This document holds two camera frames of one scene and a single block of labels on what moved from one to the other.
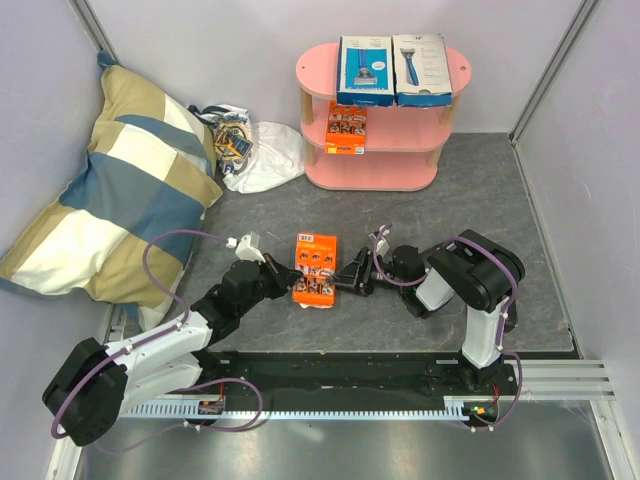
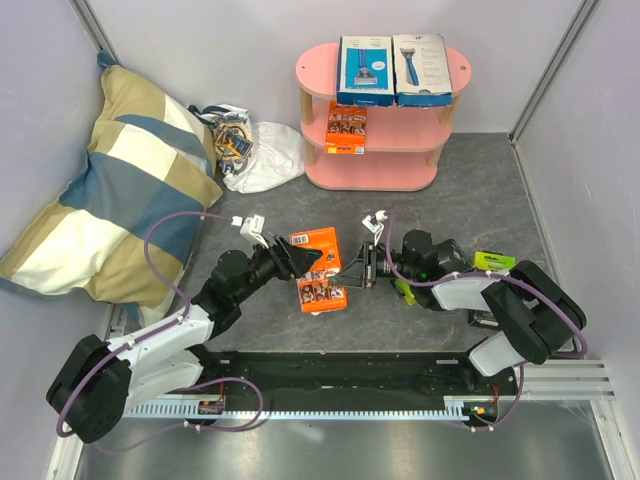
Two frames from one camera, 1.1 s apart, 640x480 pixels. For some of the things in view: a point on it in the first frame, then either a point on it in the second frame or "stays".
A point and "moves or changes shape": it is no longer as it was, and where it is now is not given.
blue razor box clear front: [365, 72] stays
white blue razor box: [420, 71] stays
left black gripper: [283, 278] -> [290, 261]
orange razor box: [316, 256] moves or changes shape
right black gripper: [357, 273] stays
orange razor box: [346, 129] stays
